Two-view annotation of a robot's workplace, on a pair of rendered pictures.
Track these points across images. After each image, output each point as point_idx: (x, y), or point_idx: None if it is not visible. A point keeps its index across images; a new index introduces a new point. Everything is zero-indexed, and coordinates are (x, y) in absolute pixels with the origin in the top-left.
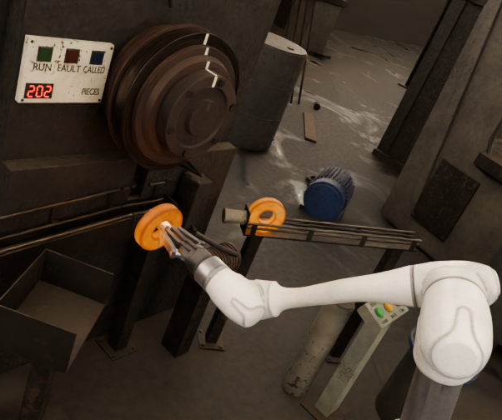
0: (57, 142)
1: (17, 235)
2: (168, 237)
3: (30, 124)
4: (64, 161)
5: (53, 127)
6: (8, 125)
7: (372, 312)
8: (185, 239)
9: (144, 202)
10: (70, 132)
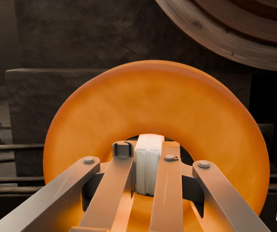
0: (94, 43)
1: (21, 180)
2: (70, 186)
3: (45, 10)
4: (99, 70)
5: (83, 15)
6: (16, 11)
7: None
8: (161, 229)
9: None
10: (113, 27)
